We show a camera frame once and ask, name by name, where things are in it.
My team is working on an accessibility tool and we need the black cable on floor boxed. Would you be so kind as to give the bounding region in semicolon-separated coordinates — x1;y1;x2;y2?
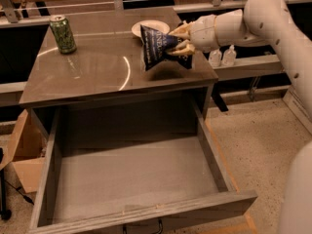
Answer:
4;178;35;207

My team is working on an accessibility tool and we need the black stand base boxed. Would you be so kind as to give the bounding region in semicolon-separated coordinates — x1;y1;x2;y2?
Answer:
0;146;13;221

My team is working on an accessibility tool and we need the clear sanitizer bottle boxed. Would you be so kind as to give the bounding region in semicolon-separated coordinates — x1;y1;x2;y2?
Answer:
209;49;222;67
222;45;237;66

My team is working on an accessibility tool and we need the grey metal railing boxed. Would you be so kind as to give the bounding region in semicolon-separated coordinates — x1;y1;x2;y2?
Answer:
0;0;312;29

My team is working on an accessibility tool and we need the green soda can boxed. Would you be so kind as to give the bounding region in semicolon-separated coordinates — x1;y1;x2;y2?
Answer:
50;15;77;55

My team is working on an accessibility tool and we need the cardboard box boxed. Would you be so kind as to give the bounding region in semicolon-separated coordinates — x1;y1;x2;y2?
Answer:
0;110;47;193

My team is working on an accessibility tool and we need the blue chip bag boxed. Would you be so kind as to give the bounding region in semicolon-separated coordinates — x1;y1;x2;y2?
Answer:
140;26;192;70

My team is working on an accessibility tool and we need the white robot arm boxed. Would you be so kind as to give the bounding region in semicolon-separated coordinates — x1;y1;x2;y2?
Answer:
170;0;312;234

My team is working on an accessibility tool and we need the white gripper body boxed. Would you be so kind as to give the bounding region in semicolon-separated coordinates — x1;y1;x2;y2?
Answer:
189;15;219;53

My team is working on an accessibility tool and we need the grey cabinet counter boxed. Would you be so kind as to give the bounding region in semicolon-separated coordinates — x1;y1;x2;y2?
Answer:
19;7;217;107

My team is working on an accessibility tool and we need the left clear sanitizer bottle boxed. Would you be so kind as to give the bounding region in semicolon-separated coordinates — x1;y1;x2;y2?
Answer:
209;49;222;67

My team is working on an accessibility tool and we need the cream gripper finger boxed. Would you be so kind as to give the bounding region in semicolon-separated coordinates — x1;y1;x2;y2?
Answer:
170;21;192;39
166;40;195;56

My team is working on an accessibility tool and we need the grey open drawer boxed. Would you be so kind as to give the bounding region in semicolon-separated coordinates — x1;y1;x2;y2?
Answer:
29;97;256;234

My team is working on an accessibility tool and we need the right clear sanitizer bottle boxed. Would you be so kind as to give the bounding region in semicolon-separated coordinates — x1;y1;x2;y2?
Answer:
222;45;237;66

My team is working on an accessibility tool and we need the white paper bowl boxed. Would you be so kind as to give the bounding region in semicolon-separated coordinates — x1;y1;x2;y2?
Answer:
132;19;170;37

